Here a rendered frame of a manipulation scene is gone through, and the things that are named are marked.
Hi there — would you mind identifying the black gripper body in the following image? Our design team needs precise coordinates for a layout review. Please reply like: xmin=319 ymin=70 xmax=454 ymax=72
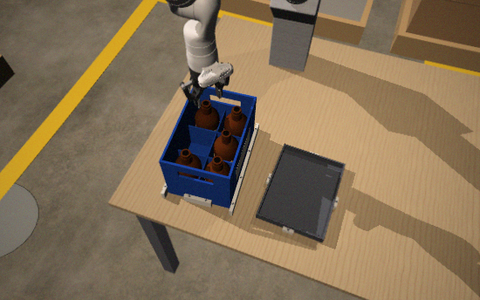
xmin=189 ymin=68 xmax=201 ymax=88

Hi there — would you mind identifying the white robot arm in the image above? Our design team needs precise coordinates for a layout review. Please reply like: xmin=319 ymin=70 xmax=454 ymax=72
xmin=166 ymin=0 xmax=233 ymax=87

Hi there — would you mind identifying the dark blue crate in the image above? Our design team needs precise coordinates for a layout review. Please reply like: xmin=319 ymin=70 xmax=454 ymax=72
xmin=159 ymin=92 xmax=256 ymax=208

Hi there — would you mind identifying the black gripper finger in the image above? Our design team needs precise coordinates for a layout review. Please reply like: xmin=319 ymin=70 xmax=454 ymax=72
xmin=180 ymin=79 xmax=204 ymax=108
xmin=214 ymin=76 xmax=230 ymax=99

